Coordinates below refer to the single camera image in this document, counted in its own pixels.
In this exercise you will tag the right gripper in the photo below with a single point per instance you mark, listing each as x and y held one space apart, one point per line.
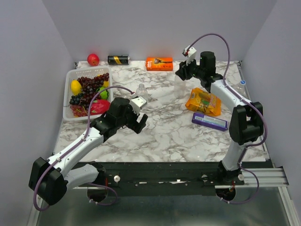
184 68

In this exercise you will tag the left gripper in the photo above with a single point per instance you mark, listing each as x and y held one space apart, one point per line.
135 125

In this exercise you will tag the clear bottle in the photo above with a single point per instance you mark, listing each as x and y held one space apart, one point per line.
179 87
241 90
142 91

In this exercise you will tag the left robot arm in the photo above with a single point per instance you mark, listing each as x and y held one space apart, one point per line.
50 179

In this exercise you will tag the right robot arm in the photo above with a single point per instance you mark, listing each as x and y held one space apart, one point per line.
246 123

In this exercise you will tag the orange snack bag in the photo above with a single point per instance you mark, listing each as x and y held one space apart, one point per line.
204 102

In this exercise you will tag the orange razor box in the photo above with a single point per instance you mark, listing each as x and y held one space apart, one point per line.
159 64

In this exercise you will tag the red dragon fruit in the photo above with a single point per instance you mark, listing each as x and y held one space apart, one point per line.
99 106

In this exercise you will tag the green toy fruit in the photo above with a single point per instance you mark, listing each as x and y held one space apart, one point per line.
103 95

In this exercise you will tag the yellow fruit behind grapes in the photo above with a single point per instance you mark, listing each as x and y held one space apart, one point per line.
106 84

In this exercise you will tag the red grape bunch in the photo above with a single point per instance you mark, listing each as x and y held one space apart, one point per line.
90 85

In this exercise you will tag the purple toothpaste box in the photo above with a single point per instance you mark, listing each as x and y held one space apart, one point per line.
210 122

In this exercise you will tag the light red grapes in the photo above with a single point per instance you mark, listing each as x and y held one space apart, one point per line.
78 111

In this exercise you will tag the black gold can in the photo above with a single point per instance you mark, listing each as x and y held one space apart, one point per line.
118 60

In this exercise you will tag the dark blue grapes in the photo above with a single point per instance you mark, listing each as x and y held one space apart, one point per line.
75 100

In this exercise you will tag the yellow lemon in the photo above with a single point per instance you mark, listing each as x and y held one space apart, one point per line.
75 87

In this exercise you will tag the red apple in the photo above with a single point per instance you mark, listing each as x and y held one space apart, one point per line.
93 60

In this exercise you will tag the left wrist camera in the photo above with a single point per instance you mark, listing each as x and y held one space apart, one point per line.
138 103

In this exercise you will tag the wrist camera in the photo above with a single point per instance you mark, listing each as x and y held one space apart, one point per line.
190 53
138 103

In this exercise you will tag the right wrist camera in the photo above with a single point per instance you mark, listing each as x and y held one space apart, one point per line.
190 53

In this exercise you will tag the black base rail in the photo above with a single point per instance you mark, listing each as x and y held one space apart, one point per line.
164 178

